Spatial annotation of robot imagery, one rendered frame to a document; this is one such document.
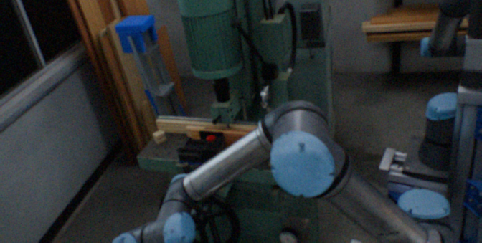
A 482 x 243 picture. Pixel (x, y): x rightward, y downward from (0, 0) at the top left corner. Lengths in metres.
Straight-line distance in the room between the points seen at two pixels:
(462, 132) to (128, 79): 2.19
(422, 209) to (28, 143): 2.12
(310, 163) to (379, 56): 3.27
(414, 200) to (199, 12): 0.80
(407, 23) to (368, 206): 2.65
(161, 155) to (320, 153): 0.97
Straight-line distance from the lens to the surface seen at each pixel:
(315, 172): 0.82
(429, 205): 1.16
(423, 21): 3.48
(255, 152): 1.00
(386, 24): 3.46
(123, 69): 2.94
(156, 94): 2.46
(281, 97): 1.69
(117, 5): 3.23
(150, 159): 1.68
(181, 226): 1.03
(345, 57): 4.04
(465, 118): 1.24
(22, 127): 2.66
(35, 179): 2.76
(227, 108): 1.54
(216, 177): 1.05
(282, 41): 1.61
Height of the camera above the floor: 1.82
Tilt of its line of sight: 29 degrees down
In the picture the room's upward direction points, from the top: 9 degrees counter-clockwise
